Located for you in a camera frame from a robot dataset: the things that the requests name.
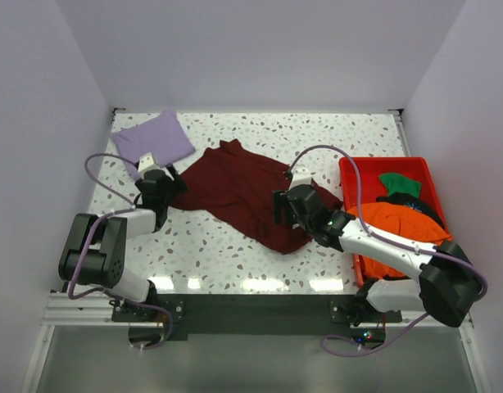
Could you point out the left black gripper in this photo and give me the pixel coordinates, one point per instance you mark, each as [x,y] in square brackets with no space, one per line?
[176,186]

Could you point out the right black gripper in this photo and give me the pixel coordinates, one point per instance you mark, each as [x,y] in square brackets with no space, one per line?
[280,201]

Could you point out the maroon t shirt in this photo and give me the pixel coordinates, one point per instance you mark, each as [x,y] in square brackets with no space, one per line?
[236,185]

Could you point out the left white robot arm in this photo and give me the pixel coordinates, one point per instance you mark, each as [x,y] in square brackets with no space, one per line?
[93,258]

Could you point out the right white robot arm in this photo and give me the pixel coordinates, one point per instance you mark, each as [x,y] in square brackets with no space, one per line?
[441,281]

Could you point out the folded lilac t shirt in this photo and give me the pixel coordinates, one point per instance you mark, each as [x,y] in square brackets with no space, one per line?
[163,136]

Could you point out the red plastic bin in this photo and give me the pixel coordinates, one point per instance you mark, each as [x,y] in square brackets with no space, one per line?
[370,168]

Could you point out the green t shirt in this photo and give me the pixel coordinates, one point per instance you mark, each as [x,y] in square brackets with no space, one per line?
[398,183]

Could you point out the orange t shirt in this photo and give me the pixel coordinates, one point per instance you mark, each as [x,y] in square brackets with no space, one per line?
[402,221]

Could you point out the black t shirt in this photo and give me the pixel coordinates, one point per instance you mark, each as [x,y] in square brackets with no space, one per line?
[413,202]

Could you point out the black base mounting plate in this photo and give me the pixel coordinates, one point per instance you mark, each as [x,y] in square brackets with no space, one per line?
[178,316]

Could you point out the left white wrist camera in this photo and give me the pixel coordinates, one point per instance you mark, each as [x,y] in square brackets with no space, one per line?
[146,163]

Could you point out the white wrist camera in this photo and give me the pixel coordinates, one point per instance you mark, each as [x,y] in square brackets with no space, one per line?
[146,163]
[298,175]

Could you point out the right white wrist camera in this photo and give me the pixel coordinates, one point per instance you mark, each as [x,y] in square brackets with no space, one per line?
[298,175]

